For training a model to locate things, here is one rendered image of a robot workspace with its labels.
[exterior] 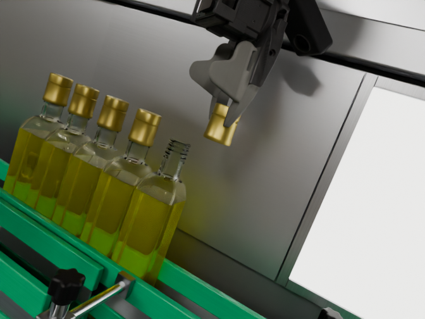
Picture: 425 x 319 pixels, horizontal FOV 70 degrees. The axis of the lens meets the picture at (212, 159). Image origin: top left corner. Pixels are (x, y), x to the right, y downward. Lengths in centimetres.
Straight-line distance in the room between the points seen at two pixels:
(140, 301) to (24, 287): 13
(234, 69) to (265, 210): 24
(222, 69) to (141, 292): 28
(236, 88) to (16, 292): 32
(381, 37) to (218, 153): 29
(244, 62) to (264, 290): 38
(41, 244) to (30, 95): 45
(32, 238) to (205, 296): 25
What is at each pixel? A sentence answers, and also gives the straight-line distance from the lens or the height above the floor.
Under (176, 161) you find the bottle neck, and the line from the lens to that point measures 39.
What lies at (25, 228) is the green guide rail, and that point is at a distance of 50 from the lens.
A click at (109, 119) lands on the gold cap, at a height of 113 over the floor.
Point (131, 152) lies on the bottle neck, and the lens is 43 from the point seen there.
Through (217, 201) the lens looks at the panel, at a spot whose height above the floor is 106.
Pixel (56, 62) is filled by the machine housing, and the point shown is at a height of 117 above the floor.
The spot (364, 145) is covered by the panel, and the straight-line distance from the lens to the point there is 48.
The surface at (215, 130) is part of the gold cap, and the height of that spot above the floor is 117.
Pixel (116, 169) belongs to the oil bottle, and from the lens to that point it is 42.
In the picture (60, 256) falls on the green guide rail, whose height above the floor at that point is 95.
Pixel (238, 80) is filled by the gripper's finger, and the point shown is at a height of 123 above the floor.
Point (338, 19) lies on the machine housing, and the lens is 53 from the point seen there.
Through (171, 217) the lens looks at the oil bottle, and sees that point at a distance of 41.
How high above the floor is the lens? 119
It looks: 8 degrees down
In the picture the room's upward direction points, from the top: 21 degrees clockwise
